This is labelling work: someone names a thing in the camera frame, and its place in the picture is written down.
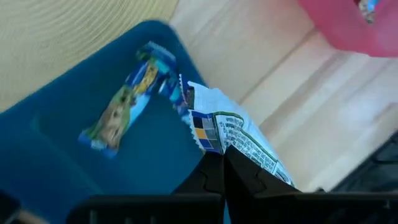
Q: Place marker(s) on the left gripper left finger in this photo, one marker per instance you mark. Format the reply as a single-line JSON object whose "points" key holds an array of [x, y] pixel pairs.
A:
{"points": [[208, 177]]}

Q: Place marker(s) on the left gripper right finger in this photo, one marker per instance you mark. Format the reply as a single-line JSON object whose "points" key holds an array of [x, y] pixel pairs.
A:
{"points": [[245, 180]]}

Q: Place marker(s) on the silver white granola bar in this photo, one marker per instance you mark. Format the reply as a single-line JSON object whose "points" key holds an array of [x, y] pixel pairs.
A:
{"points": [[236, 124]]}

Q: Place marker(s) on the blue wrapper granola bar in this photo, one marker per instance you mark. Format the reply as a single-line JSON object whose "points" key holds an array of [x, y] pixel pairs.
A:
{"points": [[169, 90]]}

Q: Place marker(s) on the blue plastic bin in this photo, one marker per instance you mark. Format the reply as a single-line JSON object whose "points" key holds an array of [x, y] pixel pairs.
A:
{"points": [[62, 161]]}

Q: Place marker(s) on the pink red plastic bin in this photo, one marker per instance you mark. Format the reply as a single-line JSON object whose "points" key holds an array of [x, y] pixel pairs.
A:
{"points": [[342, 28]]}

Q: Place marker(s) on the round woven tan placemat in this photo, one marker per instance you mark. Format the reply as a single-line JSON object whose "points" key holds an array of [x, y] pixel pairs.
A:
{"points": [[62, 37]]}

